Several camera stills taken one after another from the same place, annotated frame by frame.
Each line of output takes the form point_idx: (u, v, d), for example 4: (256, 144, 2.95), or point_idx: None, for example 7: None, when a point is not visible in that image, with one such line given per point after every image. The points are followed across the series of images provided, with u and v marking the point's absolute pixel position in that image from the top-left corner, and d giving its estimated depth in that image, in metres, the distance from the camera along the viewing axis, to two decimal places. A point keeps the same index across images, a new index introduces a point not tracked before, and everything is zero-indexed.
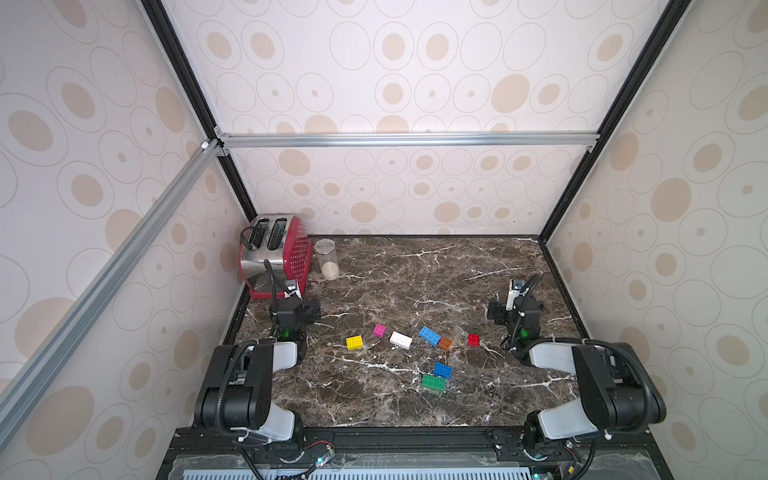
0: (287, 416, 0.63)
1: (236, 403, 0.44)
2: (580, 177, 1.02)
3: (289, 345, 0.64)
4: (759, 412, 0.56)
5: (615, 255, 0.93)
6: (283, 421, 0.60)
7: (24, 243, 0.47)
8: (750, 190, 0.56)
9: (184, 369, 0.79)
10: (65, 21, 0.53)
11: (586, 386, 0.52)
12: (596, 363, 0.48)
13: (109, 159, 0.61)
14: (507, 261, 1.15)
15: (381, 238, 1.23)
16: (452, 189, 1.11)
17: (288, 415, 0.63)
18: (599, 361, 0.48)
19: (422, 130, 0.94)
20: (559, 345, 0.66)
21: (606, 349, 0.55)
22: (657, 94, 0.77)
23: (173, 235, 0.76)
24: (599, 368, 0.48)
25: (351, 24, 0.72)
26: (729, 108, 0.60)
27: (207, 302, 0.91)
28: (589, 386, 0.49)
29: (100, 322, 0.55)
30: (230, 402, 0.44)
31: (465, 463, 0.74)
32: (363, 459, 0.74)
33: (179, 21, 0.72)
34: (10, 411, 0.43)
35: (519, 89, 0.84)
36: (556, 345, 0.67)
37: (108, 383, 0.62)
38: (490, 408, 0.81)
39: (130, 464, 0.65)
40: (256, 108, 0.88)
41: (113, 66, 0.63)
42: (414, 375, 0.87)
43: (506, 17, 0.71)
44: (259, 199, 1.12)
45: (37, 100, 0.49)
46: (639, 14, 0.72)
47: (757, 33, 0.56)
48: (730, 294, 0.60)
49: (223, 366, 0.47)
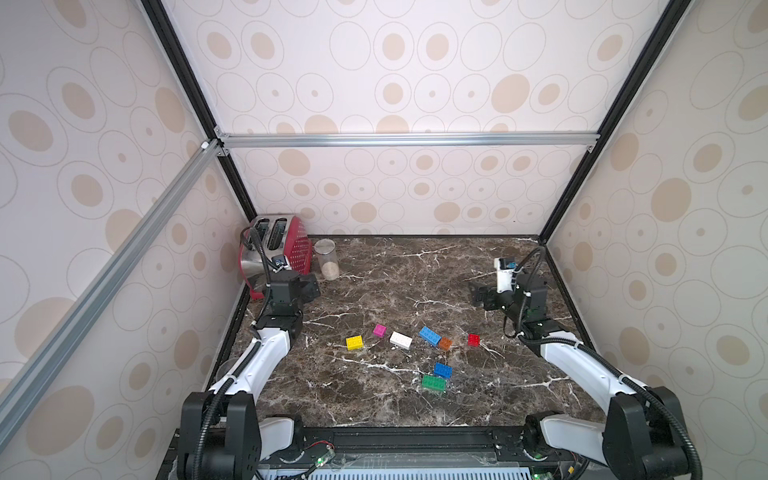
0: (284, 424, 0.61)
1: (219, 464, 0.41)
2: (580, 177, 1.02)
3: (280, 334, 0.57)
4: (759, 412, 0.56)
5: (615, 254, 0.93)
6: (280, 432, 0.59)
7: (25, 243, 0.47)
8: (750, 190, 0.56)
9: (184, 369, 0.79)
10: (65, 21, 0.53)
11: (616, 439, 0.44)
12: (637, 424, 0.41)
13: (109, 159, 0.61)
14: (506, 261, 1.15)
15: (381, 238, 1.23)
16: (452, 189, 1.11)
17: (287, 424, 0.62)
18: (636, 417, 0.41)
19: (422, 130, 0.94)
20: (578, 356, 0.55)
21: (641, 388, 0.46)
22: (657, 94, 0.77)
23: (173, 235, 0.76)
24: (640, 429, 0.41)
25: (351, 24, 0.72)
26: (729, 108, 0.60)
27: (207, 302, 0.91)
28: (620, 440, 0.43)
29: (100, 322, 0.55)
30: (212, 464, 0.41)
31: (465, 462, 0.74)
32: (363, 459, 0.74)
33: (179, 21, 0.72)
34: (10, 411, 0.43)
35: (519, 89, 0.84)
36: (574, 352, 0.56)
37: (108, 384, 0.62)
38: (491, 408, 0.81)
39: (130, 464, 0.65)
40: (257, 108, 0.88)
41: (113, 66, 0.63)
42: (414, 375, 0.87)
43: (507, 17, 0.71)
44: (259, 199, 1.12)
45: (37, 101, 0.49)
46: (639, 14, 0.72)
47: (757, 33, 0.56)
48: (730, 293, 0.60)
49: (198, 423, 0.41)
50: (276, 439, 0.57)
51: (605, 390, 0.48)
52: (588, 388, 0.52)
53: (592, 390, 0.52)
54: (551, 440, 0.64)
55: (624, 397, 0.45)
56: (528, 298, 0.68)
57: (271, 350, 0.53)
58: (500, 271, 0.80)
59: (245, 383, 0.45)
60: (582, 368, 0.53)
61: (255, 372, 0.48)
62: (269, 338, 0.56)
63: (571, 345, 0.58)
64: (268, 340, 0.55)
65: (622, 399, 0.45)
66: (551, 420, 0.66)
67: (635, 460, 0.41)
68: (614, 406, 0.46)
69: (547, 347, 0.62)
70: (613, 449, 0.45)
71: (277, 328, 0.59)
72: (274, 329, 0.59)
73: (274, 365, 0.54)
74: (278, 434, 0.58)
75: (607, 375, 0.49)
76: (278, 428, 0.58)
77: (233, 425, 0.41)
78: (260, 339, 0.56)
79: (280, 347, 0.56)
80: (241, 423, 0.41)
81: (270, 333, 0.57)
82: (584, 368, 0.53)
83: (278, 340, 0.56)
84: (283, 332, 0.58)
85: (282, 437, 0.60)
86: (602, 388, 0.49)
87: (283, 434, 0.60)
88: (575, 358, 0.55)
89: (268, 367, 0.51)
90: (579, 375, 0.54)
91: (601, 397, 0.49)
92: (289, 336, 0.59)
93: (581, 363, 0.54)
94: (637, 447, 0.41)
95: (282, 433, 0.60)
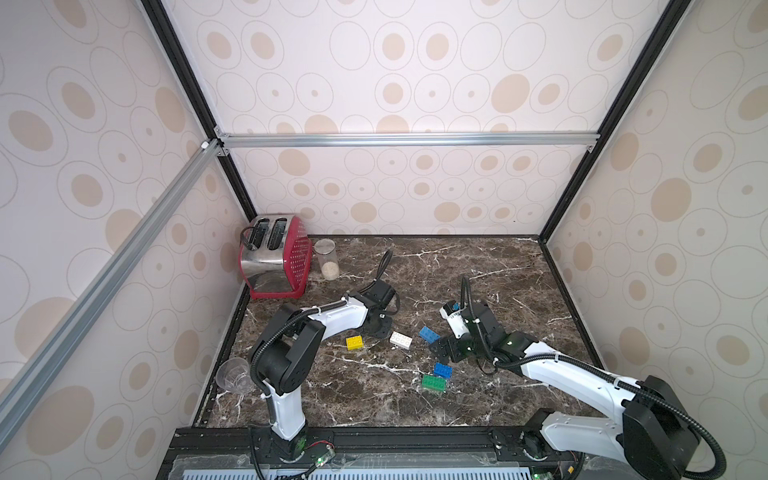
0: (298, 419, 0.63)
1: (272, 366, 0.49)
2: (580, 176, 1.02)
3: (358, 311, 0.63)
4: (759, 413, 0.56)
5: (615, 254, 0.93)
6: (292, 420, 0.61)
7: (24, 243, 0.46)
8: (750, 190, 0.56)
9: (184, 369, 0.79)
10: (64, 21, 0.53)
11: (636, 447, 0.43)
12: (652, 426, 0.41)
13: (109, 159, 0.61)
14: (507, 261, 1.15)
15: (381, 238, 1.23)
16: (452, 189, 1.11)
17: (297, 423, 0.63)
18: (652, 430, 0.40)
19: (422, 130, 0.94)
20: (564, 365, 0.54)
21: (638, 391, 0.46)
22: (658, 93, 0.76)
23: (173, 235, 0.76)
24: (655, 432, 0.40)
25: (351, 24, 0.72)
26: (729, 107, 0.60)
27: (207, 302, 0.91)
28: (642, 448, 0.42)
29: (100, 321, 0.55)
30: (266, 364, 0.49)
31: (465, 462, 0.74)
32: (363, 459, 0.74)
33: (179, 21, 0.72)
34: (10, 411, 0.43)
35: (519, 89, 0.84)
36: (562, 368, 0.54)
37: (107, 383, 0.62)
38: (490, 408, 0.81)
39: (130, 464, 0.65)
40: (257, 108, 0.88)
41: (113, 66, 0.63)
42: (414, 375, 0.87)
43: (507, 17, 0.71)
44: (259, 199, 1.12)
45: (37, 101, 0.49)
46: (638, 14, 0.72)
47: (756, 33, 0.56)
48: (730, 293, 0.60)
49: (279, 325, 0.51)
50: (290, 418, 0.60)
51: (608, 400, 0.47)
52: (583, 395, 0.51)
53: (590, 398, 0.50)
54: (557, 445, 0.63)
55: (629, 405, 0.44)
56: (480, 325, 0.68)
57: (349, 314, 0.60)
58: (448, 318, 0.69)
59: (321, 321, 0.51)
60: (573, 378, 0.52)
61: (334, 317, 0.56)
62: (353, 303, 0.64)
63: (552, 358, 0.56)
64: (350, 304, 0.63)
65: (630, 410, 0.44)
66: (549, 421, 0.67)
67: (666, 464, 0.40)
68: (625, 418, 0.44)
69: (528, 366, 0.59)
70: (638, 456, 0.44)
71: (362, 302, 0.67)
72: (359, 300, 0.67)
73: (346, 328, 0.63)
74: (293, 418, 0.61)
75: (603, 384, 0.48)
76: (295, 417, 0.62)
77: (298, 343, 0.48)
78: (345, 299, 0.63)
79: (354, 317, 0.63)
80: (305, 346, 0.49)
81: (355, 300, 0.66)
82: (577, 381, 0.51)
83: (358, 310, 0.63)
84: (364, 308, 0.65)
85: (287, 428, 0.61)
86: (603, 398, 0.47)
87: (290, 426, 0.62)
88: (561, 371, 0.54)
89: (339, 327, 0.59)
90: (571, 384, 0.52)
91: (604, 406, 0.48)
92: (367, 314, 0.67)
93: (571, 374, 0.52)
94: (663, 450, 0.40)
95: (291, 422, 0.61)
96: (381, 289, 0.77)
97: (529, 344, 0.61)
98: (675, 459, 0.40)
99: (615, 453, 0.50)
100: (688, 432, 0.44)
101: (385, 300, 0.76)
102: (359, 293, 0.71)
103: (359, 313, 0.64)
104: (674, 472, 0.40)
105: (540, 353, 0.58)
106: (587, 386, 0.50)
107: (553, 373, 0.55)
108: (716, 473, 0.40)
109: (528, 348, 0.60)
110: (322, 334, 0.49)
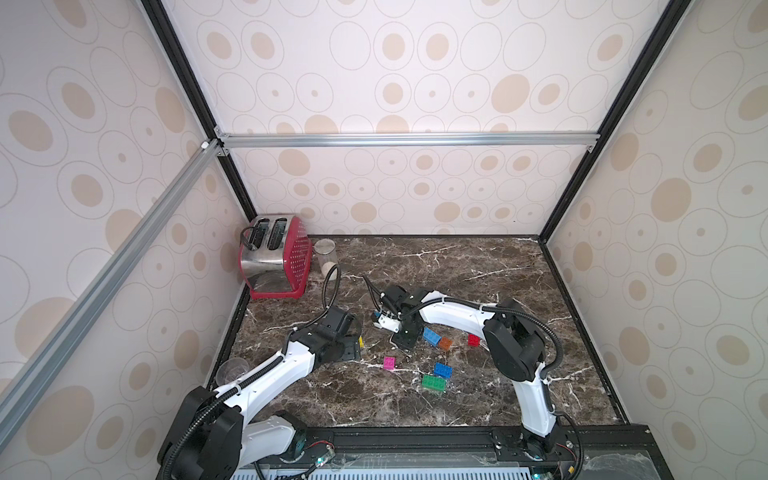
0: (283, 431, 0.60)
1: (187, 467, 0.41)
2: (581, 176, 1.02)
3: (295, 362, 0.54)
4: (759, 412, 0.56)
5: (615, 254, 0.93)
6: (279, 436, 0.59)
7: (24, 243, 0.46)
8: (750, 190, 0.56)
9: (184, 370, 0.79)
10: (65, 22, 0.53)
11: (498, 356, 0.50)
12: (505, 335, 0.52)
13: (109, 159, 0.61)
14: (507, 261, 1.15)
15: (381, 238, 1.23)
16: (452, 189, 1.11)
17: (286, 435, 0.62)
18: (506, 336, 0.52)
19: (422, 130, 0.94)
20: (448, 305, 0.65)
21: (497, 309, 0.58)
22: (658, 94, 0.76)
23: (173, 235, 0.76)
24: (508, 340, 0.52)
25: (351, 24, 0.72)
26: (729, 108, 0.60)
27: (207, 302, 0.91)
28: (502, 356, 0.56)
29: (100, 322, 0.55)
30: (180, 464, 0.41)
31: (465, 462, 0.74)
32: (363, 459, 0.74)
33: (179, 20, 0.72)
34: (9, 412, 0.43)
35: (519, 89, 0.84)
36: (447, 307, 0.65)
37: (107, 384, 0.62)
38: (490, 408, 0.81)
39: (130, 464, 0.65)
40: (257, 108, 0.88)
41: (114, 66, 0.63)
42: (414, 375, 0.87)
43: (506, 16, 0.71)
44: (259, 199, 1.12)
45: (37, 100, 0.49)
46: (638, 13, 0.71)
47: (757, 33, 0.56)
48: (730, 294, 0.60)
49: (189, 419, 0.42)
50: (270, 446, 0.58)
51: (477, 324, 0.60)
52: (468, 328, 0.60)
53: (469, 329, 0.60)
54: (544, 429, 0.64)
55: (488, 322, 0.56)
56: (385, 298, 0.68)
57: (289, 370, 0.52)
58: (382, 324, 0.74)
59: (246, 398, 0.45)
60: (455, 314, 0.64)
61: (262, 388, 0.47)
62: (293, 356, 0.55)
63: (439, 301, 0.67)
64: (290, 359, 0.54)
65: (489, 326, 0.56)
66: (524, 417, 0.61)
67: (516, 362, 0.54)
68: (487, 334, 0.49)
69: (425, 311, 0.71)
70: (500, 363, 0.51)
71: (306, 348, 0.58)
72: (302, 347, 0.57)
73: (289, 382, 0.54)
74: (273, 442, 0.58)
75: (473, 311, 0.60)
76: (276, 437, 0.58)
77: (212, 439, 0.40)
78: (282, 354, 0.55)
79: (298, 370, 0.55)
80: (220, 441, 0.40)
81: (296, 350, 0.56)
82: (456, 314, 0.64)
83: (300, 362, 0.55)
84: (309, 356, 0.56)
85: (277, 445, 0.60)
86: (473, 322, 0.61)
87: (278, 443, 0.60)
88: (447, 309, 0.66)
89: (279, 386, 0.51)
90: (457, 322, 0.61)
91: (478, 331, 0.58)
92: (315, 359, 0.58)
93: (451, 310, 0.65)
94: (513, 351, 0.53)
95: (277, 443, 0.60)
96: (336, 320, 0.67)
97: (426, 296, 0.71)
98: (524, 357, 0.53)
99: (545, 393, 0.58)
100: (536, 339, 0.56)
101: (341, 329, 0.66)
102: (303, 336, 0.60)
103: (300, 366, 0.55)
104: (525, 368, 0.53)
105: (431, 299, 0.69)
106: (463, 318, 0.63)
107: (442, 314, 0.68)
108: (557, 362, 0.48)
109: (426, 296, 0.71)
110: (240, 424, 0.41)
